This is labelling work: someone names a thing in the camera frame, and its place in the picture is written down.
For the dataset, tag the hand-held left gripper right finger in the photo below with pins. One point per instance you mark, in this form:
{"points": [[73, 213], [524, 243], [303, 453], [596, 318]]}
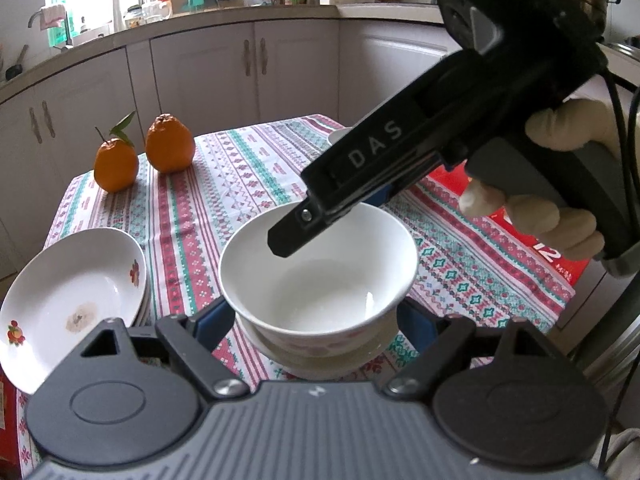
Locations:
{"points": [[417, 322]]}

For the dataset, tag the orange with green leaf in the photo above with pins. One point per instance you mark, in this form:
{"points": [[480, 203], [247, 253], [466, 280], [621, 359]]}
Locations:
{"points": [[116, 167]]}

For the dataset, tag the red cardboard box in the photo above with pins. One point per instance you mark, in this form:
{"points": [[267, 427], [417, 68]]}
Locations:
{"points": [[450, 185]]}

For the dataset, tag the pink cloth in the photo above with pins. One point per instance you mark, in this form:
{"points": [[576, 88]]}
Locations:
{"points": [[52, 16]]}

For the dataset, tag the white plate with fruit print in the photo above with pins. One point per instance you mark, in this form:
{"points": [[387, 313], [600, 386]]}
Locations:
{"points": [[65, 280], [145, 296], [139, 317]]}

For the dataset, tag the glass pitcher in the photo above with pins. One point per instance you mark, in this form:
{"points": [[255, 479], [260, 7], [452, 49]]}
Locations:
{"points": [[157, 11]]}

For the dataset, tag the green dish soap bottle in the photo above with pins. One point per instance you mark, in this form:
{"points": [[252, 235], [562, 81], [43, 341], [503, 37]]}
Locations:
{"points": [[56, 35]]}

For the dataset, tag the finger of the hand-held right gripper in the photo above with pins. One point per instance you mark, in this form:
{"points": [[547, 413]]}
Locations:
{"points": [[295, 235], [381, 195]]}

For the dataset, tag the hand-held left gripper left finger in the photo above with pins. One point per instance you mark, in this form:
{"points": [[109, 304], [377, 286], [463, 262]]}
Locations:
{"points": [[215, 320]]}

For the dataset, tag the patterned red green tablecloth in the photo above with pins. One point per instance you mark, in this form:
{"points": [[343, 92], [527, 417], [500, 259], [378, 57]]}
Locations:
{"points": [[225, 170]]}

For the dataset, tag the bumpy orange without leaf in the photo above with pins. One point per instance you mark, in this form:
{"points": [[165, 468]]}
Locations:
{"points": [[170, 147]]}

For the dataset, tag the white ceramic bowl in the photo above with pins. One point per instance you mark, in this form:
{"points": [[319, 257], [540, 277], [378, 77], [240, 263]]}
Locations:
{"points": [[339, 135], [320, 290], [370, 347]]}

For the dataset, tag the glass jar with lid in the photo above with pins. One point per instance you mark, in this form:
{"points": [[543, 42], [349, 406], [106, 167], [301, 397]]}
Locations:
{"points": [[134, 17]]}

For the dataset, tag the white kitchen cabinet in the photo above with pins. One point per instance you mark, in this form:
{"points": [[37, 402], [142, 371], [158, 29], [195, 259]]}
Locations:
{"points": [[300, 70]]}

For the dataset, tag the dark small pan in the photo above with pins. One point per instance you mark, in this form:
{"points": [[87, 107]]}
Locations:
{"points": [[15, 71]]}

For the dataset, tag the person's right hand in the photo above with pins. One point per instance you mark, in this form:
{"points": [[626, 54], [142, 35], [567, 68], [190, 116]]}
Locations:
{"points": [[570, 125]]}

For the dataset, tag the steel cooking pot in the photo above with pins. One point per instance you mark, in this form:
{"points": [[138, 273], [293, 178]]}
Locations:
{"points": [[590, 5]]}

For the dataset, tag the white slim bottle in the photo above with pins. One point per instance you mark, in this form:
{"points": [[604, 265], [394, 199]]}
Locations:
{"points": [[118, 12]]}

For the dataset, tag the silver faucet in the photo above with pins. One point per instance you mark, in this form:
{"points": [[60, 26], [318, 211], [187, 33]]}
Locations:
{"points": [[68, 35]]}

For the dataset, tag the dark red carton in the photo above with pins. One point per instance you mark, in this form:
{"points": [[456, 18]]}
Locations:
{"points": [[7, 425]]}

